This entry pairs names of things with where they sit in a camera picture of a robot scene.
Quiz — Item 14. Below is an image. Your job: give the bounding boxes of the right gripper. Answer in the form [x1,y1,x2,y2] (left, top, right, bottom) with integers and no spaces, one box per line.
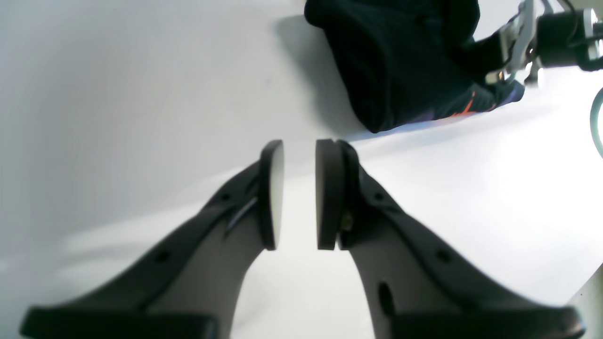
[485,0,603,86]

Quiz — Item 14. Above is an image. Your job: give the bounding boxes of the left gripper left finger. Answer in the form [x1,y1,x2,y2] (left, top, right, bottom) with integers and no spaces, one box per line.
[21,140,284,339]

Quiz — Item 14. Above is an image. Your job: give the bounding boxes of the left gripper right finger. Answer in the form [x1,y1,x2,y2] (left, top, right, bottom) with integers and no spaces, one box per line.
[315,139,587,339]

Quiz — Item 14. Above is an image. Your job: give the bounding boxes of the black T-shirt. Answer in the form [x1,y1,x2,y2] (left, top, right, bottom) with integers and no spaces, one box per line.
[304,0,525,133]

